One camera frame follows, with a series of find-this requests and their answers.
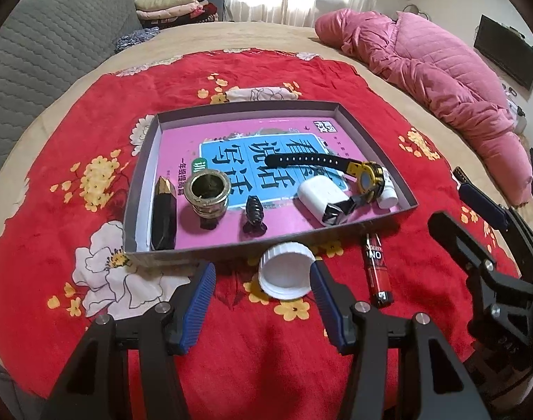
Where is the brass ring-shaped holder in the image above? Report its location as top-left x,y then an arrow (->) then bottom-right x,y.
183,170 -> 231,230

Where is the red lighter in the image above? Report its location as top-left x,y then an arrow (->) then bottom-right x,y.
362,233 -> 394,308

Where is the pink quilted duvet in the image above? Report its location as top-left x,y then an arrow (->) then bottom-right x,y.
314,8 -> 533,206

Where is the small white bottle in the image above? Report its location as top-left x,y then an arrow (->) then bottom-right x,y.
377,184 -> 399,210

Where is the black hair clip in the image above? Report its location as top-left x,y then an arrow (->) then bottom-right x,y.
241,195 -> 267,235

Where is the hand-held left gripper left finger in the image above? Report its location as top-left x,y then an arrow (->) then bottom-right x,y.
39,261 -> 217,420

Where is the white earbuds case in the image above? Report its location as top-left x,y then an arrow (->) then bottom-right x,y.
297,177 -> 350,224

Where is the red floral blanket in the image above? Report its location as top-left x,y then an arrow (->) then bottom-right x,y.
0,48 -> 525,420

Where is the yellow and black wristwatch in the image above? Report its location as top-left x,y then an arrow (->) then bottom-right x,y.
264,152 -> 386,228

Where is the grey quilted headboard cushion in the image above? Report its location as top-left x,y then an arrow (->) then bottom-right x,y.
0,0 -> 140,141

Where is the blue and white knitted cloth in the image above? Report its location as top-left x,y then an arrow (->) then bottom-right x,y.
114,26 -> 161,53

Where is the stack of folded clothes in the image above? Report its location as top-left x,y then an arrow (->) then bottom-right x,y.
134,0 -> 226,22

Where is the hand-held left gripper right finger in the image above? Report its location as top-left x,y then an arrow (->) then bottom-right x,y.
309,259 -> 490,420

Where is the pink book with blue label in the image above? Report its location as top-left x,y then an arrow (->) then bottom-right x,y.
155,116 -> 403,250

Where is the black television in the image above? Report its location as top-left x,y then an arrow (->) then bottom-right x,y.
473,14 -> 533,90

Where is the black and gold lipstick tube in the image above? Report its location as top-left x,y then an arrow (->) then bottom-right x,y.
152,176 -> 178,250

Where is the white ribbed bottle cap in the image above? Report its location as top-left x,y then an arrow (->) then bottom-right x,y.
258,243 -> 316,300

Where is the grey cardboard box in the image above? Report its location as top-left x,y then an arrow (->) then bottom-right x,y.
122,100 -> 420,267

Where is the beige bed sheet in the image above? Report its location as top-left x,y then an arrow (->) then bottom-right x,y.
0,20 -> 533,359

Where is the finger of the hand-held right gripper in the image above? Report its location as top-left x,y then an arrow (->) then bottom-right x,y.
452,166 -> 533,272
427,211 -> 533,298

